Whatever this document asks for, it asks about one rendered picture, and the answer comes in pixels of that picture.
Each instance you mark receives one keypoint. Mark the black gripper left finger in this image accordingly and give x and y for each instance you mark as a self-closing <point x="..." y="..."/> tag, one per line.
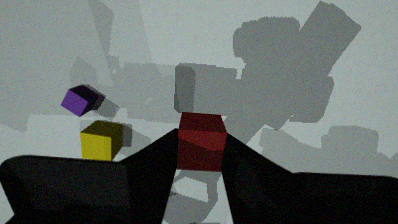
<point x="134" y="190"/>

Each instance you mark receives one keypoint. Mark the yellow block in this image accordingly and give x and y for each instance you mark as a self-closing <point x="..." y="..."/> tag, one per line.
<point x="102" y="140"/>

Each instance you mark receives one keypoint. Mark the purple cube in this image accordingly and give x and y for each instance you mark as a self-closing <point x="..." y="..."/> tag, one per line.
<point x="79" y="100"/>

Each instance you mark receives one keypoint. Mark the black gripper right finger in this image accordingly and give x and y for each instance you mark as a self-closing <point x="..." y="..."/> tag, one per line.
<point x="261" y="192"/>

